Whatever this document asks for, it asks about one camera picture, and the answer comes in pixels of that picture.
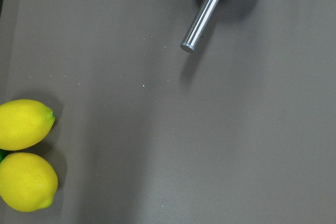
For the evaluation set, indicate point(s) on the yellow lemon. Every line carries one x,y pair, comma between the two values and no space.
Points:
24,123
28,182

